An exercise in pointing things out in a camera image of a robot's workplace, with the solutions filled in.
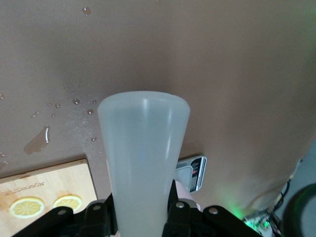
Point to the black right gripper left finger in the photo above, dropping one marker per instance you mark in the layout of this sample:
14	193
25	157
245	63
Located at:
96	219

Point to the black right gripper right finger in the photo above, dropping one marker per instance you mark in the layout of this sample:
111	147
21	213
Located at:
180	217

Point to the pink plastic cup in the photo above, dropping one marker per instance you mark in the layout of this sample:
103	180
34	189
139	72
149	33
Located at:
185	192

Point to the translucent squeeze bottle orange cap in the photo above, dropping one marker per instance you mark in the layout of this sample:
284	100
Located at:
143	148

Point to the yellow lemon slice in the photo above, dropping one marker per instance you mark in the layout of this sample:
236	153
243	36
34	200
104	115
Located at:
67	202
27	207

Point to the silver digital kitchen scale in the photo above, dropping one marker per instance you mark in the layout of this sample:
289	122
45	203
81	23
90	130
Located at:
195	172

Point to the wooden cutting board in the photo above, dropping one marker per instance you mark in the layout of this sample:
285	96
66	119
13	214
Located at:
61	177

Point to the small electronics box green light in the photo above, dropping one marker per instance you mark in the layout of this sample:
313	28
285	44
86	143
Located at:
261	222

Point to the elongated water puddle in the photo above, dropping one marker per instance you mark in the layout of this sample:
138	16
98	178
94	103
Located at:
37	145

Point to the brown table cover mat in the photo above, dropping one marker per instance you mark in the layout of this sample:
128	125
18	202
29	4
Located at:
222	74

